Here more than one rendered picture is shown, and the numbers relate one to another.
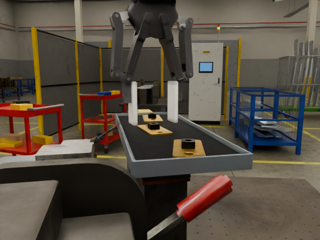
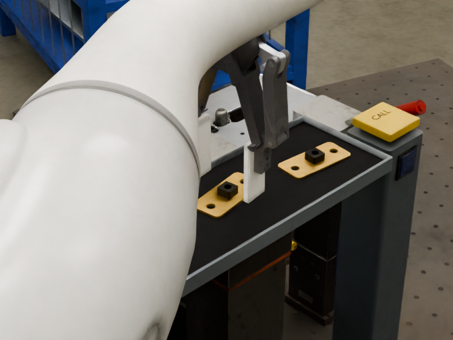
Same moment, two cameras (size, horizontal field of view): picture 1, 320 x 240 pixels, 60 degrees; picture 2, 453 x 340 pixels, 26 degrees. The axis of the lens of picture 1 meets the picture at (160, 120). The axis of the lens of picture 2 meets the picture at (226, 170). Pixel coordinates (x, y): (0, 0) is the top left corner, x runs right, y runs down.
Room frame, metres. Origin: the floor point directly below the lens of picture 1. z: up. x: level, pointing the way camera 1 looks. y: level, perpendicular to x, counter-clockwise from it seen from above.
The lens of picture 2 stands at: (-0.01, -0.73, 1.75)
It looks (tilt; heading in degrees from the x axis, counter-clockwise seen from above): 32 degrees down; 58
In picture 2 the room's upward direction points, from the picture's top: straight up
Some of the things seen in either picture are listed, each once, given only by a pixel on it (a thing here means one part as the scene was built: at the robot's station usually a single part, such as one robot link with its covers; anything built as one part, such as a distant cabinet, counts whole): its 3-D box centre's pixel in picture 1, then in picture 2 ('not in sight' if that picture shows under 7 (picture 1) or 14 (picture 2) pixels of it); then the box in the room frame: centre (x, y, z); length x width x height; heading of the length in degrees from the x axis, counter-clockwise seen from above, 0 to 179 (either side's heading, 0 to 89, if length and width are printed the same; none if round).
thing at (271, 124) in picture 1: (265, 118); not in sight; (4.84, -1.86, 0.48); 1.20 x 0.80 x 0.95; 176
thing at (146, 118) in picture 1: (152, 116); (314, 156); (0.59, 0.02, 1.17); 0.08 x 0.04 x 0.01; 6
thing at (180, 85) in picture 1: (182, 85); (269, 152); (0.48, -0.04, 1.23); 0.03 x 0.01 x 0.05; 111
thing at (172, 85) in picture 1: (172, 101); (254, 168); (0.48, -0.02, 1.21); 0.03 x 0.01 x 0.07; 21
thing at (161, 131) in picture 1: (153, 126); (227, 191); (0.47, 0.01, 1.17); 0.08 x 0.04 x 0.01; 21
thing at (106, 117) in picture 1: (104, 120); not in sight; (4.61, 0.94, 0.49); 0.81 x 0.46 x 0.97; 162
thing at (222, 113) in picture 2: not in sight; (221, 119); (0.69, 0.39, 1.00); 0.02 x 0.02 x 0.04
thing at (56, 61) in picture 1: (77, 85); not in sight; (6.29, 1.86, 1.00); 3.44 x 0.14 x 2.00; 174
